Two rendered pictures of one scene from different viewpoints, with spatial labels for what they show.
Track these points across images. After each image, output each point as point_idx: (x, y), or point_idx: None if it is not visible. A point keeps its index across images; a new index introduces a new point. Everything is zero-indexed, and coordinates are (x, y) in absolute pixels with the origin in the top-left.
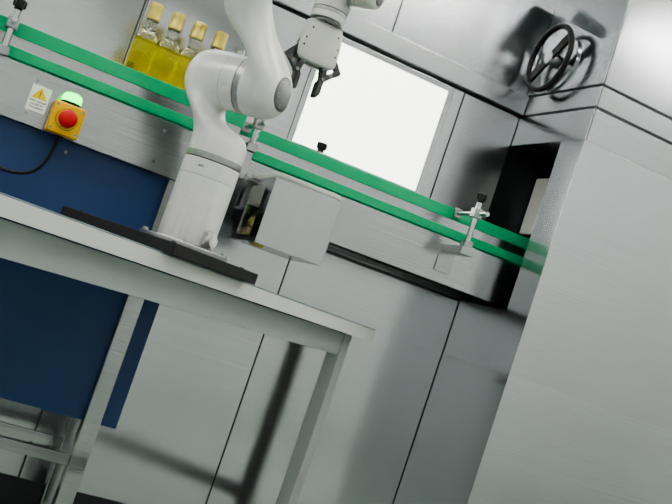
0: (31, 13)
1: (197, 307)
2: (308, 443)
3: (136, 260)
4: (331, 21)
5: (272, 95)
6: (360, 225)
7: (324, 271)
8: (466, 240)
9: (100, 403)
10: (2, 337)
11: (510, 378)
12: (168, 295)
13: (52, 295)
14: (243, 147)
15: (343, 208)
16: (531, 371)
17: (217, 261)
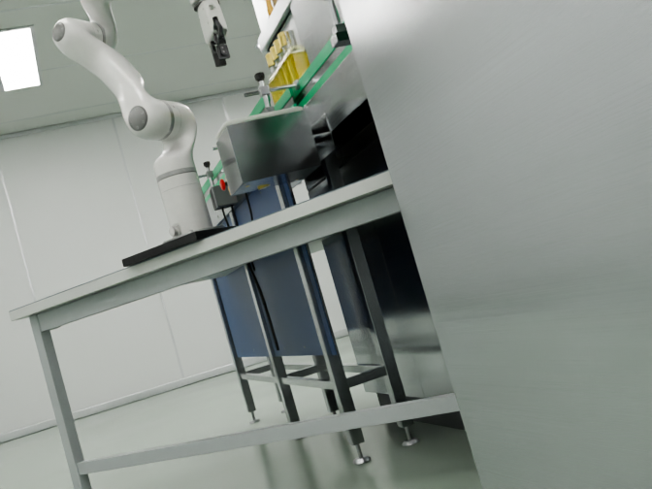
0: None
1: (202, 272)
2: None
3: (118, 281)
4: (193, 7)
5: (130, 127)
6: (344, 84)
7: None
8: (332, 29)
9: (320, 340)
10: (297, 317)
11: (382, 146)
12: (176, 278)
13: (292, 280)
14: (159, 161)
15: (334, 83)
16: (388, 117)
17: (155, 248)
